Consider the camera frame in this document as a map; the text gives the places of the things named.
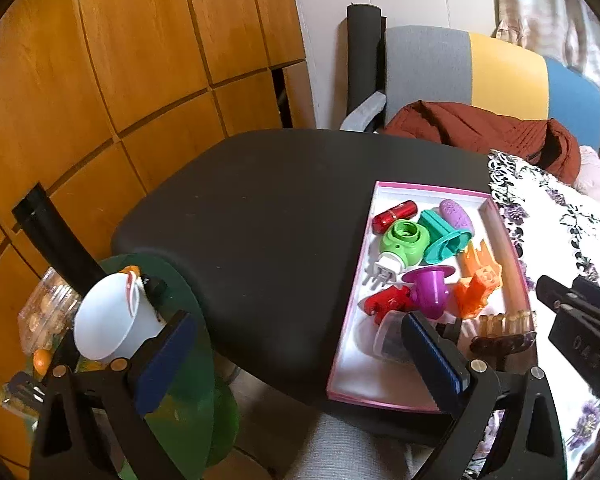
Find grey yellow blue chair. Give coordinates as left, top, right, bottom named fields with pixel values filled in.
left=341, top=25, right=600, bottom=148

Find magenta plastic funnel cup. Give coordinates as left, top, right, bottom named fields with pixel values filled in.
left=401, top=264, right=456, bottom=320

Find green round glass stand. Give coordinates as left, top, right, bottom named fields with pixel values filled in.
left=100, top=254, right=239, bottom=479

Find pink shallow tray box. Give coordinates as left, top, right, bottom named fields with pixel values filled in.
left=326, top=181, right=532, bottom=414

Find dark brown peg comb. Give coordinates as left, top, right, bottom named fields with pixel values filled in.
left=434, top=309, right=539, bottom=373

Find rust red jacket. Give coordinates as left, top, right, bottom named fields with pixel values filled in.
left=382, top=101, right=581, bottom=185

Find black rolled mat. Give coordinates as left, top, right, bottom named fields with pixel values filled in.
left=347, top=3, right=386, bottom=116

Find red puzzle piece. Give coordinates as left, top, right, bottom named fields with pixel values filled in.
left=363, top=285, right=418, bottom=325

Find grey black cylindrical container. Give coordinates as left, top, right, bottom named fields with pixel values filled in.
left=373, top=311, right=412, bottom=364

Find red small cylinder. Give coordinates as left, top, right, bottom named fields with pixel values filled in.
left=372, top=200, right=418, bottom=235

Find clear plastic fruit container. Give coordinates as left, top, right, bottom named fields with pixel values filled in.
left=18, top=266, right=82, bottom=356

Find teal green spool toy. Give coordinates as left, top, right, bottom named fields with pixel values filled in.
left=417, top=209, right=472, bottom=266

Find pink blanket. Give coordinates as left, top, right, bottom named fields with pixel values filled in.
left=573, top=145, right=600, bottom=200

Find orange comb-like plastic piece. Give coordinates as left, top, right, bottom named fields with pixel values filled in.
left=458, top=240, right=503, bottom=288

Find wooden panel cabinet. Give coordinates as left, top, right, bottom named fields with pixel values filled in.
left=0, top=0, right=314, bottom=380

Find purple oval brush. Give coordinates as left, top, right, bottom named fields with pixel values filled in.
left=439, top=200, right=475, bottom=235

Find white cup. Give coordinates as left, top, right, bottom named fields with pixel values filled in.
left=73, top=266, right=166, bottom=364

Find beige curtain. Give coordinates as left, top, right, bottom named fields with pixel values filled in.
left=495, top=0, right=600, bottom=90

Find green camera-shaped plug toy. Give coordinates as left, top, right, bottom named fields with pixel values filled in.
left=370, top=219, right=431, bottom=290

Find white floral embroidered tablecloth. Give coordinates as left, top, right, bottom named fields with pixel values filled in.
left=486, top=151, right=600, bottom=479

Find orange linked cube blocks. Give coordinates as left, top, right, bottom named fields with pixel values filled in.
left=453, top=266, right=502, bottom=320

